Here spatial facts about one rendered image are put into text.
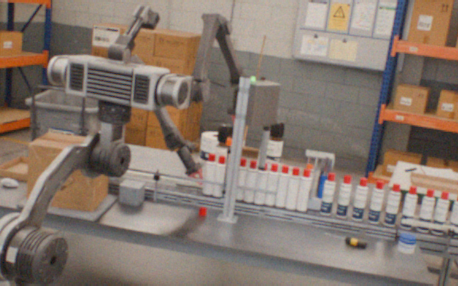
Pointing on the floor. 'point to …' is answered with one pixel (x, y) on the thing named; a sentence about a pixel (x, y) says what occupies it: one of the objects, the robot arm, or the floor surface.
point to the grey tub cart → (61, 113)
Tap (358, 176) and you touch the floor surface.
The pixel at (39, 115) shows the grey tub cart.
